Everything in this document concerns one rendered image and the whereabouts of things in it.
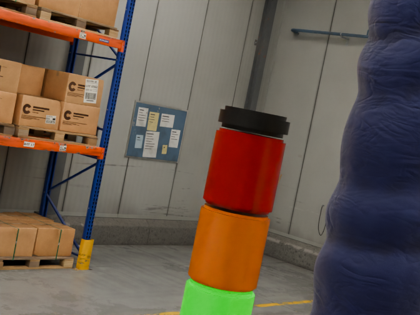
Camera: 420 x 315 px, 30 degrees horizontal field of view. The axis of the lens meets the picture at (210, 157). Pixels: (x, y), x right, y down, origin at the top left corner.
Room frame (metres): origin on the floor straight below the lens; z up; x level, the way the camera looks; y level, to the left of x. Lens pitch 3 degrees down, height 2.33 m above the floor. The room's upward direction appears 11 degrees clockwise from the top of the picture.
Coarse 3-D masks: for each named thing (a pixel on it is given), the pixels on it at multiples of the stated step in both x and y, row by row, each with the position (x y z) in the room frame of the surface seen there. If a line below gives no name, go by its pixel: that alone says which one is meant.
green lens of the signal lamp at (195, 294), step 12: (192, 288) 0.54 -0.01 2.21; (204, 288) 0.53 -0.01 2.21; (192, 300) 0.53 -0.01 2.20; (204, 300) 0.53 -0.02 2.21; (216, 300) 0.53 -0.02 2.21; (228, 300) 0.53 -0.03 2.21; (240, 300) 0.53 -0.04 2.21; (252, 300) 0.54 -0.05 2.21; (180, 312) 0.55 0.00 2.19; (192, 312) 0.53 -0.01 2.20; (204, 312) 0.53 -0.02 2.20; (216, 312) 0.53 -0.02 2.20; (228, 312) 0.53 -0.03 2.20; (240, 312) 0.53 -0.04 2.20
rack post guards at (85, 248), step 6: (84, 240) 10.01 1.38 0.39; (90, 240) 10.06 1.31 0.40; (84, 246) 10.01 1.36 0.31; (90, 246) 10.07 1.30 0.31; (84, 252) 10.02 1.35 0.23; (90, 252) 10.09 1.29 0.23; (78, 258) 10.04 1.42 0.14; (84, 258) 10.03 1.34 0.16; (90, 258) 10.10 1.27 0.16; (78, 264) 10.02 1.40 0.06; (84, 264) 10.05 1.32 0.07
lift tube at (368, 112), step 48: (384, 0) 1.40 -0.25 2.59; (384, 48) 1.39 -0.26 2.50; (384, 96) 1.38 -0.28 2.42; (384, 144) 1.36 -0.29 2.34; (336, 192) 1.44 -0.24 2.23; (384, 192) 1.36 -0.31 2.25; (336, 240) 1.41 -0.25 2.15; (384, 240) 1.35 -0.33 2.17; (336, 288) 1.38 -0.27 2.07; (384, 288) 1.34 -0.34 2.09
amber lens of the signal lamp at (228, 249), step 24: (216, 216) 0.53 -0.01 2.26; (240, 216) 0.53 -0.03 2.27; (264, 216) 0.55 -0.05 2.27; (216, 240) 0.53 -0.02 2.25; (240, 240) 0.53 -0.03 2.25; (264, 240) 0.54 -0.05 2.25; (192, 264) 0.54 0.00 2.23; (216, 264) 0.53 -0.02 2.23; (240, 264) 0.53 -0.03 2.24; (216, 288) 0.53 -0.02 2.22; (240, 288) 0.53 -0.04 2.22
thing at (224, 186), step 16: (224, 128) 0.55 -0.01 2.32; (224, 144) 0.53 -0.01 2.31; (240, 144) 0.53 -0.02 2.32; (256, 144) 0.53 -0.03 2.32; (272, 144) 0.53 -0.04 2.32; (224, 160) 0.53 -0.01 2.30; (240, 160) 0.53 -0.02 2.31; (256, 160) 0.53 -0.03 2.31; (272, 160) 0.53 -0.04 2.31; (208, 176) 0.55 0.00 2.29; (224, 176) 0.53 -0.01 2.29; (240, 176) 0.53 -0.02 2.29; (256, 176) 0.53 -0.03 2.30; (272, 176) 0.54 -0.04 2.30; (208, 192) 0.54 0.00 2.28; (224, 192) 0.53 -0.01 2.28; (240, 192) 0.53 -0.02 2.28; (256, 192) 0.53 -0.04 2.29; (272, 192) 0.54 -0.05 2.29; (240, 208) 0.53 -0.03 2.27; (256, 208) 0.53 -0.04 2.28; (272, 208) 0.55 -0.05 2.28
